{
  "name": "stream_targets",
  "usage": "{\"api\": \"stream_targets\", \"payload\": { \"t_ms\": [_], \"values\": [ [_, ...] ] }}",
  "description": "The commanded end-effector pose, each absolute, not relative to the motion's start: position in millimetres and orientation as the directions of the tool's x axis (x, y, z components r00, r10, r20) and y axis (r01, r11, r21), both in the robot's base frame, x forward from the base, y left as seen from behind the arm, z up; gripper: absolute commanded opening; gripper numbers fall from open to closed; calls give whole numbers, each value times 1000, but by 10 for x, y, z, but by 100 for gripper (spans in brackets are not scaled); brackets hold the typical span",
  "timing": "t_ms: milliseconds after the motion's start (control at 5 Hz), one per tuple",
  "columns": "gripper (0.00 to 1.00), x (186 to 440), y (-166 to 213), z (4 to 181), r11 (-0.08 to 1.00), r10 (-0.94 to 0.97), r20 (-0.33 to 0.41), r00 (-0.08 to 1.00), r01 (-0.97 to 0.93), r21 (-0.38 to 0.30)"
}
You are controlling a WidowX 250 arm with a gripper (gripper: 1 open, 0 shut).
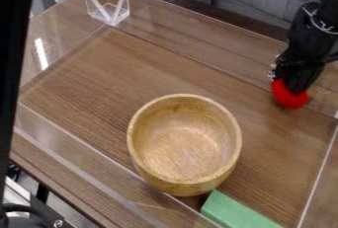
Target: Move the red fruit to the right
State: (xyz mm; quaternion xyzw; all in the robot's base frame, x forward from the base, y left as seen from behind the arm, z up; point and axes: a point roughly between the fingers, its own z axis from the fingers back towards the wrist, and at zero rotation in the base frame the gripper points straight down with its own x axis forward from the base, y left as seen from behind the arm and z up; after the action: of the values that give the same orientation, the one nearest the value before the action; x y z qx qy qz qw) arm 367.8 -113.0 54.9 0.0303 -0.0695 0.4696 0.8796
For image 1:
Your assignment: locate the red felt fruit green leaf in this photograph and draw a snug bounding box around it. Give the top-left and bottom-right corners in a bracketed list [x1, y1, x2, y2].
[271, 79, 308, 110]

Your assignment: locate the green block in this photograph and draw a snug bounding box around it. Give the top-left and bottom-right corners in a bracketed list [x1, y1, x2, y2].
[200, 190, 282, 228]

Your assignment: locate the wooden bowl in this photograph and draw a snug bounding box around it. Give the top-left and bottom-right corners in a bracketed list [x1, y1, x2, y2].
[127, 94, 243, 196]

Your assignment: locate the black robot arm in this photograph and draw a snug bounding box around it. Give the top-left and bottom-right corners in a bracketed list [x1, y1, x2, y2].
[270, 0, 338, 95]

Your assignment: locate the black vertical pole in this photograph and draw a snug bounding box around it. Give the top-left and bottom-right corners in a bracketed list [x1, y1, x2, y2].
[0, 0, 32, 202]

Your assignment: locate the clear acrylic tray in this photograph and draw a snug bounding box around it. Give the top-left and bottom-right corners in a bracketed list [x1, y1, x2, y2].
[10, 0, 338, 228]

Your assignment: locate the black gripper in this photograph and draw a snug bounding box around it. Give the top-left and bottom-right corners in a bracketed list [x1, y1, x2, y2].
[268, 51, 338, 95]

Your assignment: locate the black clamp with cable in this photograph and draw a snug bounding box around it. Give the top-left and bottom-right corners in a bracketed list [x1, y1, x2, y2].
[0, 194, 76, 228]

